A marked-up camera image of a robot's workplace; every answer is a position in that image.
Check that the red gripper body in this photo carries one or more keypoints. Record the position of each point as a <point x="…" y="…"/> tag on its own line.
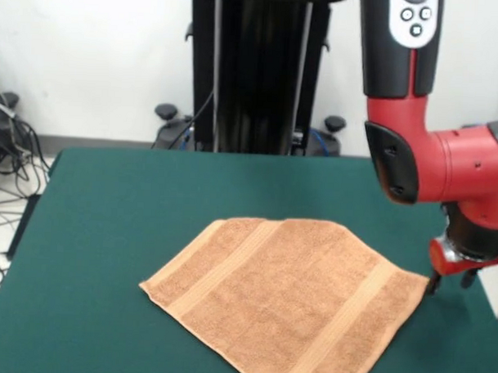
<point x="446" y="265"/>

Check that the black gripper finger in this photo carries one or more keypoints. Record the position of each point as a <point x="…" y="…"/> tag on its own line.
<point x="468" y="279"/>
<point x="434" y="283"/>

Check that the tan terry towel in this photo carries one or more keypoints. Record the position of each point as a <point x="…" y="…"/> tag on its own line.
<point x="277" y="302"/>

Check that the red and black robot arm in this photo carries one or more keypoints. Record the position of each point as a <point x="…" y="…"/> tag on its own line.
<point x="438" y="160"/>

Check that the black round foot knob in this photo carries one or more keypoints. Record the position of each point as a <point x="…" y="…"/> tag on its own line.
<point x="335" y="123"/>
<point x="7" y="99"/>
<point x="165" y="111"/>

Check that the dark green tablecloth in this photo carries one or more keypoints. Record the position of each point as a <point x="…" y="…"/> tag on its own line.
<point x="109" y="210"/>

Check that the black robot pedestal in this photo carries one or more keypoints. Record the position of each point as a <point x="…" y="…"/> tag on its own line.
<point x="257" y="72"/>

